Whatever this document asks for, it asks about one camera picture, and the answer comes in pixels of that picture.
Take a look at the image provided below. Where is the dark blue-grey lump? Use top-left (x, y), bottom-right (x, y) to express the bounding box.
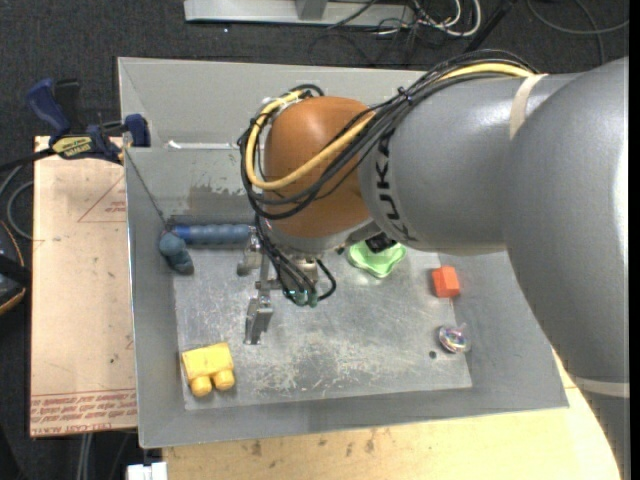
top-left (158, 231), bottom-right (196, 276)

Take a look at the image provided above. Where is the orange block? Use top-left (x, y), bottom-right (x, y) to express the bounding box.
top-left (430, 265), bottom-right (462, 299)

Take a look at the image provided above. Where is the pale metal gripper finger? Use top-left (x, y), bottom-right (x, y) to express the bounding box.
top-left (258, 299), bottom-right (275, 338)
top-left (243, 300), bottom-right (262, 346)

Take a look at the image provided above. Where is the green star-shaped cup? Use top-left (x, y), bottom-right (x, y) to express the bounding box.
top-left (347, 240), bottom-right (408, 280)

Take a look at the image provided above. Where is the shiny spinning top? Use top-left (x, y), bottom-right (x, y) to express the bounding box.
top-left (437, 323), bottom-right (473, 355)

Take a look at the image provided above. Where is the brown cardboard board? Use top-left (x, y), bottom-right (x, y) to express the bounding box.
top-left (30, 134), bottom-right (140, 439)

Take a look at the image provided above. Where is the blue ribbed cylinder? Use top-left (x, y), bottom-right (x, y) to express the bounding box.
top-left (172, 223), bottom-right (253, 247)

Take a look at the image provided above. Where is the yellow toy brick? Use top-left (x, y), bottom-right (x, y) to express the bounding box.
top-left (180, 342), bottom-right (237, 399)

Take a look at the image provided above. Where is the grey metal bin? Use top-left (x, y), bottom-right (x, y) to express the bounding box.
top-left (117, 56), bottom-right (571, 451)

